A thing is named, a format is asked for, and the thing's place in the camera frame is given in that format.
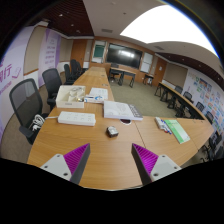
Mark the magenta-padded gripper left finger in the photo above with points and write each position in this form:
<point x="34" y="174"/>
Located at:
<point x="60" y="165"/>

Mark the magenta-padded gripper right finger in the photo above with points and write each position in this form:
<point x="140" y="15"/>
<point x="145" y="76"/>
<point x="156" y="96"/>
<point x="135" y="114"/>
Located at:
<point x="160" y="166"/>

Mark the black charger block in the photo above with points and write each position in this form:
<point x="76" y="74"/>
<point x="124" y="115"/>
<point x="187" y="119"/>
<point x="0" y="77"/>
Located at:
<point x="112" y="132"/>

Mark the green booklet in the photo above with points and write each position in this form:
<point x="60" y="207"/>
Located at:
<point x="177" y="131"/>

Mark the white marker pack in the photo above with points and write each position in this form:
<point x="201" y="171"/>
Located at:
<point x="161" y="124"/>

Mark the white power strip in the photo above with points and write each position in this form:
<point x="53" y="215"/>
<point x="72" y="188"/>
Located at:
<point x="76" y="118"/>

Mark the white open compartment box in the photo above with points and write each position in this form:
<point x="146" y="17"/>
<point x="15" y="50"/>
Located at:
<point x="68" y="104"/>

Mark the white book with dark spine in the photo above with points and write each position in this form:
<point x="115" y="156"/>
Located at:
<point x="120" y="110"/>

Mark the long wooden side table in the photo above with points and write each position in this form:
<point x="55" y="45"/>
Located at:
<point x="176" y="98"/>

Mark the black mesh office chair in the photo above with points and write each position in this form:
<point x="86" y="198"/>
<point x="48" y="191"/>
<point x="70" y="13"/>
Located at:
<point x="51" y="81"/>
<point x="25" y="103"/>

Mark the row of black side chairs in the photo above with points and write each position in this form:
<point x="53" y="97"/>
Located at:
<point x="200" y="106"/>

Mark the flat white and blue box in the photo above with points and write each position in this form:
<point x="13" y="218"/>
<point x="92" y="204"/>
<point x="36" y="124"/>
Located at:
<point x="93" y="99"/>

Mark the white printed paper sheet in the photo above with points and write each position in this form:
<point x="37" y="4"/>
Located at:
<point x="100" y="91"/>

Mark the small wooden side desk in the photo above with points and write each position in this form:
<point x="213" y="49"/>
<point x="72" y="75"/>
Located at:
<point x="148" y="75"/>

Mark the group of black office chairs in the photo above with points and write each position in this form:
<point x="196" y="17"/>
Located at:
<point x="73" y="70"/>

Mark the wooden desk with dark legs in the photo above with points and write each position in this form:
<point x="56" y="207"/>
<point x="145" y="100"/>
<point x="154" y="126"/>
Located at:
<point x="123" y="69"/>

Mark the whiteboard with green panel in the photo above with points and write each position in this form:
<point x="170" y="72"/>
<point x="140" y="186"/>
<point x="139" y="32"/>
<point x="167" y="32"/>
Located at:
<point x="98" y="51"/>

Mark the large bright ceiling light panel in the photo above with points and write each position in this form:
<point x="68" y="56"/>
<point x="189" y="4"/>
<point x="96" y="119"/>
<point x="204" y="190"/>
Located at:
<point x="166" y="26"/>

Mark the colourful wall poster display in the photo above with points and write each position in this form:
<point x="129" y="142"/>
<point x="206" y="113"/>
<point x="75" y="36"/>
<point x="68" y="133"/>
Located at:
<point x="210" y="96"/>

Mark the wide purple white wall banner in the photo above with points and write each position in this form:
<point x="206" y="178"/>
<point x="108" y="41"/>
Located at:
<point x="11" y="73"/>

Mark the plain white wall board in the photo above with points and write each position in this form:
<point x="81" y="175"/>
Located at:
<point x="146" y="62"/>

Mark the narrow purple wall banner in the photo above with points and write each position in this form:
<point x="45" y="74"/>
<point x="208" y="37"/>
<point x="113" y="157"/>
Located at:
<point x="49" y="53"/>

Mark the large black wall screen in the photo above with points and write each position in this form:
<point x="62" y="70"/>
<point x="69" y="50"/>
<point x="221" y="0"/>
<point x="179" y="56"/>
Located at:
<point x="124" y="55"/>

